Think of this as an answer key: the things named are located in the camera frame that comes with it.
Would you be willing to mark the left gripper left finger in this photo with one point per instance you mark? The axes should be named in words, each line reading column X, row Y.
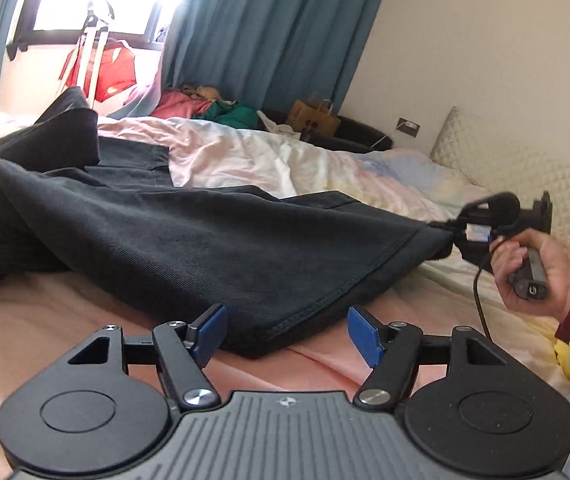
column 108, row 403

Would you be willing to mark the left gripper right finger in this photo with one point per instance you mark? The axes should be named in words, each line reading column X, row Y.
column 460, row 399

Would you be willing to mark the black garment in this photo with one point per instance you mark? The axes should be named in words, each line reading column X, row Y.
column 285, row 268

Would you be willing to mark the right hand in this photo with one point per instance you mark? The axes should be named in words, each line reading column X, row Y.
column 508, row 255

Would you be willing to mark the quilted cream pillow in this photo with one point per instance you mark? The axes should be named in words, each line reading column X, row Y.
column 492, row 158

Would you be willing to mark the pastel bed sheet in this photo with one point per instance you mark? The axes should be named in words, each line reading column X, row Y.
column 44, row 315

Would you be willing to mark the black armchair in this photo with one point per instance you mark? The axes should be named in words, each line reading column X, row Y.
column 351, row 136

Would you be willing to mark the green clothing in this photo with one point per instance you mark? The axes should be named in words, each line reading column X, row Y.
column 236, row 115

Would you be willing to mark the teal right curtain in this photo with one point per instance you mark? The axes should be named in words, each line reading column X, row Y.
column 265, row 53

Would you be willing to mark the pink clothing pile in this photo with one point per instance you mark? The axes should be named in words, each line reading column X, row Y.
column 176, row 103

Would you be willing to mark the red bag on stand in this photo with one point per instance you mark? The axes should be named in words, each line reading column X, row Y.
column 117, row 71

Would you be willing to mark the wall power socket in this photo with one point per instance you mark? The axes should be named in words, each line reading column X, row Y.
column 408, row 127

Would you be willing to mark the dark window frame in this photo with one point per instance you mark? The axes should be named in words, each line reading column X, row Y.
column 50, row 22

